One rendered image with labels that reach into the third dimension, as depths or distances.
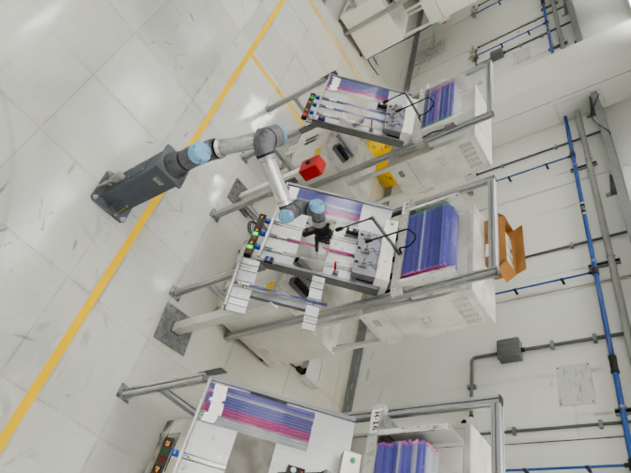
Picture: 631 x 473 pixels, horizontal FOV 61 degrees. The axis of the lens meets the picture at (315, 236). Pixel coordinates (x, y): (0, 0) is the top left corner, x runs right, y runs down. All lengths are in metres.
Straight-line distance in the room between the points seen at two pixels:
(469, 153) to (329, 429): 2.37
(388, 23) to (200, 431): 5.75
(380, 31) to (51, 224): 5.17
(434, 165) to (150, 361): 2.46
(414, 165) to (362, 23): 3.34
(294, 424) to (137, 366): 1.11
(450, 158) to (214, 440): 2.66
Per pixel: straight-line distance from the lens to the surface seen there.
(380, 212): 3.47
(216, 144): 2.99
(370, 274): 3.02
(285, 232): 3.23
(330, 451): 2.58
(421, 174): 4.28
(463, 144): 4.12
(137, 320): 3.34
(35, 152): 3.31
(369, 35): 7.34
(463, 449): 2.50
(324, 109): 4.27
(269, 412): 2.59
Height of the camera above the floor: 2.63
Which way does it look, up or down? 32 degrees down
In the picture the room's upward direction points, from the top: 71 degrees clockwise
